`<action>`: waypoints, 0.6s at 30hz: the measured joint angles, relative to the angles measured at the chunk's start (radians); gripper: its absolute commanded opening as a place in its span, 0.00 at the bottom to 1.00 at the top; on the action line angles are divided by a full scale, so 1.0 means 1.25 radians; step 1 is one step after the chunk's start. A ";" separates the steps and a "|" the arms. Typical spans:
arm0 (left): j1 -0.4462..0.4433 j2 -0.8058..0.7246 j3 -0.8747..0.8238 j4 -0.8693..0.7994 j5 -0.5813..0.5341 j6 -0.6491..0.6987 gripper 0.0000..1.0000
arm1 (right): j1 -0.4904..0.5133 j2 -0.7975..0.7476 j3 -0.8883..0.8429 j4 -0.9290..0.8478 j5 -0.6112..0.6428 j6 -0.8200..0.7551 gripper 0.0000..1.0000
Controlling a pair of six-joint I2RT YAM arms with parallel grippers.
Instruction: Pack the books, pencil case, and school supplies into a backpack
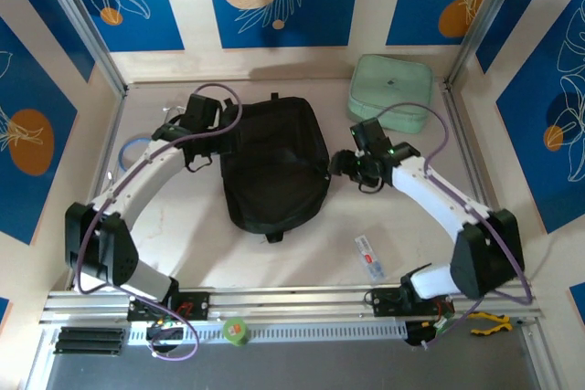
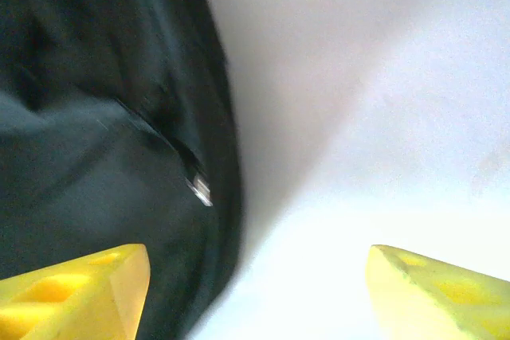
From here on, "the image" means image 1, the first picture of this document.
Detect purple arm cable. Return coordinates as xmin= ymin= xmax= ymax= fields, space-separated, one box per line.
xmin=75 ymin=83 xmax=241 ymax=362
xmin=365 ymin=101 xmax=534 ymax=350

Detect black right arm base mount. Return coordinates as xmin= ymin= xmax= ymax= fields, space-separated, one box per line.
xmin=368 ymin=287 xmax=412 ymax=318

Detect black backpack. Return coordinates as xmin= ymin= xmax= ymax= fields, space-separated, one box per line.
xmin=220 ymin=92 xmax=333 ymax=245

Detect black ribbed block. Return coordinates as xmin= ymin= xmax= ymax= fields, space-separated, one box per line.
xmin=53 ymin=326 xmax=125 ymax=355

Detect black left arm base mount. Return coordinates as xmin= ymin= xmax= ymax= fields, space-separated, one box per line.
xmin=126 ymin=288 xmax=211 ymax=322

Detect mint green zip pouch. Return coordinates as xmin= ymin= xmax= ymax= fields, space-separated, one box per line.
xmin=346 ymin=54 xmax=434 ymax=135

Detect yellow handled pliers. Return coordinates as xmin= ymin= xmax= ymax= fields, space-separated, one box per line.
xmin=468 ymin=311 xmax=514 ymax=336

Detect aluminium table side rail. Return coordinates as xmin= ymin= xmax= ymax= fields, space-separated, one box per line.
xmin=441 ymin=83 xmax=508 ymax=263
xmin=68 ymin=88 xmax=129 ymax=290

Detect slotted grey cable duct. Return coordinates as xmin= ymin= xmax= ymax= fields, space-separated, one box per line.
xmin=126 ymin=320 xmax=408 ymax=346

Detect aluminium frame post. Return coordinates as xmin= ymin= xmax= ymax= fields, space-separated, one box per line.
xmin=34 ymin=0 xmax=129 ymax=95
xmin=445 ymin=0 xmax=527 ymax=90

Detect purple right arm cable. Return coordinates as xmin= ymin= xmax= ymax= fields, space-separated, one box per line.
xmin=365 ymin=101 xmax=534 ymax=350

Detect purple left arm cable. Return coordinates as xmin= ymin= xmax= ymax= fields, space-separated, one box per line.
xmin=75 ymin=83 xmax=241 ymax=362

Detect clear plastic stationery pack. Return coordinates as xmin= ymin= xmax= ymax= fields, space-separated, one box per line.
xmin=355 ymin=234 xmax=388 ymax=284

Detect green tape roll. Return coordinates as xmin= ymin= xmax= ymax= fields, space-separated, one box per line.
xmin=222 ymin=316 xmax=250 ymax=346

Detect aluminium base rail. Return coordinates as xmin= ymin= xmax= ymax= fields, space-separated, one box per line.
xmin=39 ymin=284 xmax=546 ymax=325

